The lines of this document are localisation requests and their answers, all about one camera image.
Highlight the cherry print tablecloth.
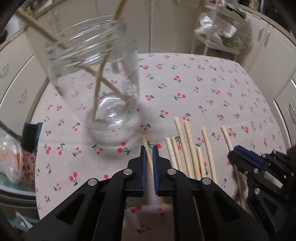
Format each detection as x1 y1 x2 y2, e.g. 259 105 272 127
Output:
27 54 285 240

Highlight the clear glass jar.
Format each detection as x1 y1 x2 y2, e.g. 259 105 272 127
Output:
46 16 139 130

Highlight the blue dustpan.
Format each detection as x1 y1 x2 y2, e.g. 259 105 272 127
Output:
21 123 43 154

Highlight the floral trash bin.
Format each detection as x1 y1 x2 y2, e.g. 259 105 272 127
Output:
1 135 36 184

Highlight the wooden chopstick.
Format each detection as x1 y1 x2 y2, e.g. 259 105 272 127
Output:
141 135 154 173
197 147 206 178
174 116 195 178
166 138 179 170
14 10 128 103
221 126 245 210
202 127 218 184
92 0 127 121
171 137 184 172
184 121 201 180

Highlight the white rolling cart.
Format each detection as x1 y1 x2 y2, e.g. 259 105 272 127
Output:
190 1 252 57

